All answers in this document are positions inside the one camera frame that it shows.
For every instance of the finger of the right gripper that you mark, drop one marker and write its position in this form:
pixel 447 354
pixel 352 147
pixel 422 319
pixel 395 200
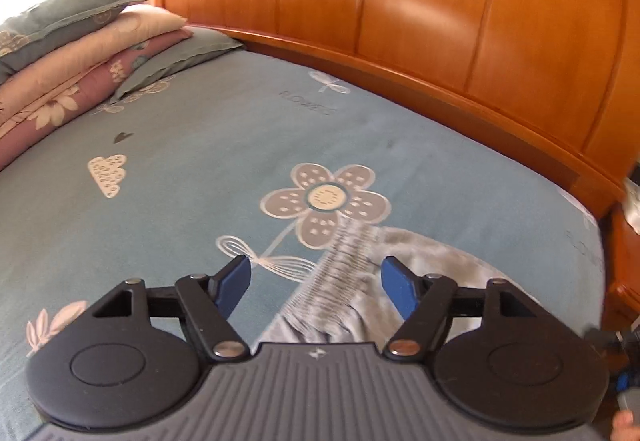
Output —
pixel 627 380
pixel 621 340

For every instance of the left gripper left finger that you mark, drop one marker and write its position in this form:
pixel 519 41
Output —
pixel 206 302

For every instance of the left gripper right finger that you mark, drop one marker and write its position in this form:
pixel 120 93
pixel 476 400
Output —
pixel 423 303

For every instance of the grey sweatpants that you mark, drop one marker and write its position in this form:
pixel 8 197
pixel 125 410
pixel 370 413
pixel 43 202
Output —
pixel 343 301

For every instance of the person's right hand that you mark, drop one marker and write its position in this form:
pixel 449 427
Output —
pixel 624 428

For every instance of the wooden nightstand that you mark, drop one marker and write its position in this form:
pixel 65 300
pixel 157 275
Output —
pixel 621 252

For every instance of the blue floral bed sheet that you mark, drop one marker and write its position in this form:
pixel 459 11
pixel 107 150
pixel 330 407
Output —
pixel 248 155

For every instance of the pink floral folded quilt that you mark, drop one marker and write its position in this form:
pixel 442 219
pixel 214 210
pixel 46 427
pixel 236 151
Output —
pixel 68 81

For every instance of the orange wooden headboard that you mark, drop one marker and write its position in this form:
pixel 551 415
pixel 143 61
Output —
pixel 553 84

